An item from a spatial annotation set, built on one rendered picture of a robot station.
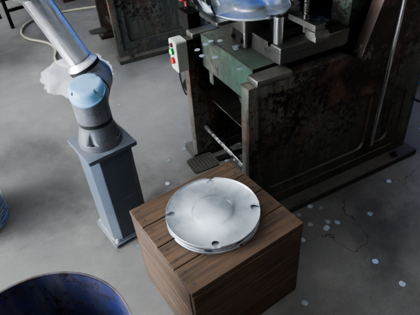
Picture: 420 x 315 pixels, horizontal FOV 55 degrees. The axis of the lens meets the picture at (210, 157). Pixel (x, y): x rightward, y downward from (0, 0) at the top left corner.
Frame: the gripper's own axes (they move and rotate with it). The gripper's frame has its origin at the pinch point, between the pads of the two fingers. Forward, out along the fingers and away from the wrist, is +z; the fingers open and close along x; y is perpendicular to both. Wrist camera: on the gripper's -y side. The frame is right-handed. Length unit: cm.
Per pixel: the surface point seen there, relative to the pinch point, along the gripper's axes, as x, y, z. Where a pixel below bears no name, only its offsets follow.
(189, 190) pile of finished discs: -46, 34, 24
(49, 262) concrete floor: -108, 2, 37
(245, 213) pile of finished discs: -37, 52, 28
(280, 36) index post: 10.0, 20.3, 11.5
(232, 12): 5.2, 2.9, 3.7
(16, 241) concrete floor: -116, -17, 33
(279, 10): 17.2, 12.1, 9.3
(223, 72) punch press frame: -7.2, -0.6, 23.8
